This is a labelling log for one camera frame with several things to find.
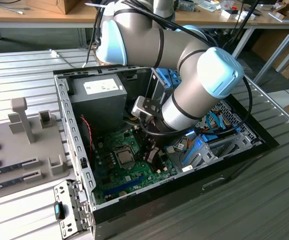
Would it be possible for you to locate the CPU socket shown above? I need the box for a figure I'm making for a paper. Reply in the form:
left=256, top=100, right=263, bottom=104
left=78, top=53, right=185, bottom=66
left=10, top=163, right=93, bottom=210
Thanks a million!
left=111, top=144, right=137, bottom=171

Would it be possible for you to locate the blue disk carrier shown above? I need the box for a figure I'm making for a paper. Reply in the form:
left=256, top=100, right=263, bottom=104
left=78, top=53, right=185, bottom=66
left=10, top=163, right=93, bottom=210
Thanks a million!
left=181, top=126, right=241, bottom=167

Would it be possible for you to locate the grey metal drive cage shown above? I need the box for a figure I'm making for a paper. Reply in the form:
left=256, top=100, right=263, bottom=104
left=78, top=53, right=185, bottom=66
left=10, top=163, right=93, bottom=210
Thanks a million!
left=144, top=66, right=177, bottom=107

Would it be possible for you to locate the grey metal disk bay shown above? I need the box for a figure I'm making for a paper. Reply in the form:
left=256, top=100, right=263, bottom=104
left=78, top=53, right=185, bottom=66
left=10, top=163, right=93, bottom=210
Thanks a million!
left=179, top=129, right=264, bottom=174

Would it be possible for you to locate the green motherboard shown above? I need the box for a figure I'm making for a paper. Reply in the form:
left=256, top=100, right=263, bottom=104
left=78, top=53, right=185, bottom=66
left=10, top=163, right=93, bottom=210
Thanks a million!
left=90, top=126, right=180, bottom=206

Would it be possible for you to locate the blue expansion slot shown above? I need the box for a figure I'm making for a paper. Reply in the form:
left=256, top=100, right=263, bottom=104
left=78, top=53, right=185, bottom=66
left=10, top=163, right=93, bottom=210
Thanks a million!
left=102, top=174, right=146, bottom=199

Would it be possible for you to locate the grey power supply unit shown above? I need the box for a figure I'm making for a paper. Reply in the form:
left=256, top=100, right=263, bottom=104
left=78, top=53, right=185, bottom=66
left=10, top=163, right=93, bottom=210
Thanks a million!
left=68, top=76, right=128, bottom=131

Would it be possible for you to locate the black open PC case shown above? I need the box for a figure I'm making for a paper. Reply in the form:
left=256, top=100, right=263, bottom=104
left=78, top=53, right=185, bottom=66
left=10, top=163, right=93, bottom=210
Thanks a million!
left=52, top=56, right=280, bottom=240

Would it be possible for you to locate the grey metal device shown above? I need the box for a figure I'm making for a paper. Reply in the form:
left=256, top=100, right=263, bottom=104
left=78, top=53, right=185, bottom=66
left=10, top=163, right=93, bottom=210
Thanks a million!
left=178, top=0, right=197, bottom=12

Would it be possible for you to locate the white flat box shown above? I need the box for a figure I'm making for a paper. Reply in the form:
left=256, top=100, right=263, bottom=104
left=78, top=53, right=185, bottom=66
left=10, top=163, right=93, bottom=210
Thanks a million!
left=220, top=8, right=257, bottom=22

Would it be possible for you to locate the large brown cardboard box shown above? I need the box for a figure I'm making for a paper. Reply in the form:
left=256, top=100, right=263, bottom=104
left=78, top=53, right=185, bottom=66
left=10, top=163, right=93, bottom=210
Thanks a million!
left=249, top=29, right=289, bottom=80

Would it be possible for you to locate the teal black latch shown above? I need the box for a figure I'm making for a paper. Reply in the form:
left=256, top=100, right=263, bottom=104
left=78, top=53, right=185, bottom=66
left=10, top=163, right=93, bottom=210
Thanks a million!
left=53, top=200, right=66, bottom=221

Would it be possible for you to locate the black stand pole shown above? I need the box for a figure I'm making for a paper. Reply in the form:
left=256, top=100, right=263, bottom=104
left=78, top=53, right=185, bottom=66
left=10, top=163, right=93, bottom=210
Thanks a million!
left=228, top=0, right=262, bottom=61

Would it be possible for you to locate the wooden desk with white legs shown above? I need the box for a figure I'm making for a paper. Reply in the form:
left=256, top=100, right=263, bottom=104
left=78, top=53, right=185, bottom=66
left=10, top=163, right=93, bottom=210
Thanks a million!
left=174, top=0, right=289, bottom=60

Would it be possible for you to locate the grey parts rack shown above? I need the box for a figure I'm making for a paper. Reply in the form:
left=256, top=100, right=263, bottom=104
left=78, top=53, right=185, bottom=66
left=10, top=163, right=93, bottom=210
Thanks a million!
left=0, top=96, right=72, bottom=204

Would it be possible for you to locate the cardboard box on desk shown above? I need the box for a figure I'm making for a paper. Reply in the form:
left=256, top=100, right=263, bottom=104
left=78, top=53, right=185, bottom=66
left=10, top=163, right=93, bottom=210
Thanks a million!
left=26, top=0, right=82, bottom=15

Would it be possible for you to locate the dark RAM stick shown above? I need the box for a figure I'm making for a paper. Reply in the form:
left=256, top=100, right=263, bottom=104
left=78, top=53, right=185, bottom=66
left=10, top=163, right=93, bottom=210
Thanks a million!
left=0, top=173, right=28, bottom=194
left=0, top=159, right=27, bottom=178

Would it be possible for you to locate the cardboard packaging tray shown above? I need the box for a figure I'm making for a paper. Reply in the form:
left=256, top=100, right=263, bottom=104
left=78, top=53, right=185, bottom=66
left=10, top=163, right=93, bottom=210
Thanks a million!
left=268, top=1, right=289, bottom=24

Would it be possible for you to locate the orange black wire bundle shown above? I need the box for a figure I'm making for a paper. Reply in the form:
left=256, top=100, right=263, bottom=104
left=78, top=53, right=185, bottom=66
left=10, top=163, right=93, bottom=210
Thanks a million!
left=174, top=127, right=210, bottom=151

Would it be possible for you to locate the white camera in black bracket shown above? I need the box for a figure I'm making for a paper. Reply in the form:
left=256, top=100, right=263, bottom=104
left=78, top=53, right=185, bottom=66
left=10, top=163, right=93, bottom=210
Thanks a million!
left=130, top=95, right=161, bottom=120

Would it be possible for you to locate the yellow red wire bundle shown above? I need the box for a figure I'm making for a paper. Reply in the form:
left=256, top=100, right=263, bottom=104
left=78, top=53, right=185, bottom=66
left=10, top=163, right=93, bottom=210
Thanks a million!
left=128, top=113, right=139, bottom=126

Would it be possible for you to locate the blue flat data wire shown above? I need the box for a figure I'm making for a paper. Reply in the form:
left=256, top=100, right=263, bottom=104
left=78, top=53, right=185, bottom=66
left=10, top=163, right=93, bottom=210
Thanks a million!
left=205, top=111, right=227, bottom=131

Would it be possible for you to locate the blue plastic drive bracket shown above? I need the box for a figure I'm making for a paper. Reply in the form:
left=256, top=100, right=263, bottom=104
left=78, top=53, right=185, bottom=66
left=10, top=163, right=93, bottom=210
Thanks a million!
left=156, top=67, right=183, bottom=89

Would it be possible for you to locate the grey metal slot bracket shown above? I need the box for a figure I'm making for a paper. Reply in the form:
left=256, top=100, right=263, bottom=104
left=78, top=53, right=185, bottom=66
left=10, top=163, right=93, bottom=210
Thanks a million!
left=52, top=178, right=96, bottom=240

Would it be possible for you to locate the aluminium profile frame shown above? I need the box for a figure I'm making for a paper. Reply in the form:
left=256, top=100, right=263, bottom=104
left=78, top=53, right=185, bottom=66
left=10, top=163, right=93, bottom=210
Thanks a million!
left=253, top=33, right=289, bottom=86

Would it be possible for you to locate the thin cable with white plug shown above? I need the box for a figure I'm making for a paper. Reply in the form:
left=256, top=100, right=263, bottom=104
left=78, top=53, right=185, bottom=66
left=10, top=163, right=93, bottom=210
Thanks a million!
left=48, top=47, right=85, bottom=69

